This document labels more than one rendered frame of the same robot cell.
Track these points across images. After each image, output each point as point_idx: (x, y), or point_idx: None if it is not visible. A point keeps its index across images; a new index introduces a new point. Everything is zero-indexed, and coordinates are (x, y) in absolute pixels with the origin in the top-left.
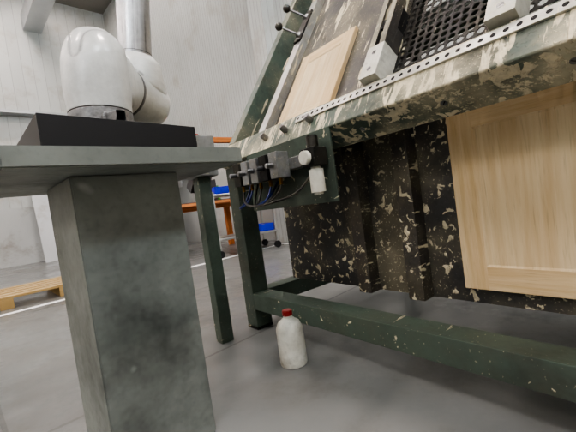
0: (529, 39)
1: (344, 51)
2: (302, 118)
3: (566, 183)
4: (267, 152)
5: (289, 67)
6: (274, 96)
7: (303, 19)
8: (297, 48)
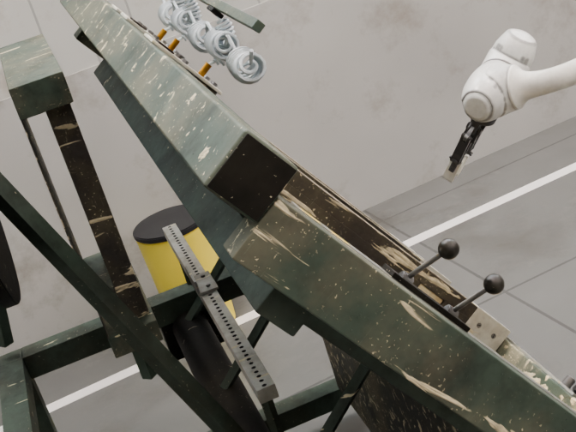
0: None
1: None
2: (571, 390)
3: None
4: None
5: (514, 366)
6: (573, 411)
7: (412, 283)
8: (474, 336)
